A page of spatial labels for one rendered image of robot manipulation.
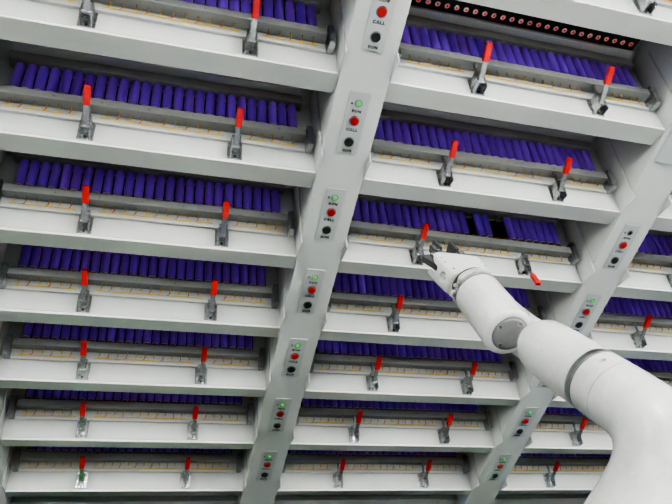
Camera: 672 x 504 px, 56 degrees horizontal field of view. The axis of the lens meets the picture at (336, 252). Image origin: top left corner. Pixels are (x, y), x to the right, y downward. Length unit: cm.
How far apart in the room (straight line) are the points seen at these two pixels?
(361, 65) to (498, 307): 48
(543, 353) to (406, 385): 81
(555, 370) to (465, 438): 105
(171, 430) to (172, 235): 60
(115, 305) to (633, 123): 115
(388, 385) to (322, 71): 86
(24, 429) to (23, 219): 60
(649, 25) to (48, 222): 120
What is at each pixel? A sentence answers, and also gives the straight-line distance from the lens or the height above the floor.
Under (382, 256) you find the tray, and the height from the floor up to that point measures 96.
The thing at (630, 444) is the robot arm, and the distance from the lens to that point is 83.
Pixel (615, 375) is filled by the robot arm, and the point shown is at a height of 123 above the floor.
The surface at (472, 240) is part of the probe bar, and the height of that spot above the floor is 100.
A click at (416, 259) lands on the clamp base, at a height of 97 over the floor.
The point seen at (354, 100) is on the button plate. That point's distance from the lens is 119.
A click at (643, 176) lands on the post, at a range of 153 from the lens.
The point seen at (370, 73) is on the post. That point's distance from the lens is 118.
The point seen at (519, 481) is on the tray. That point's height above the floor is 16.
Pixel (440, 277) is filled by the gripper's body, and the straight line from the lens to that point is 121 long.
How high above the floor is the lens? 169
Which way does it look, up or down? 32 degrees down
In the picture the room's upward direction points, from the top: 15 degrees clockwise
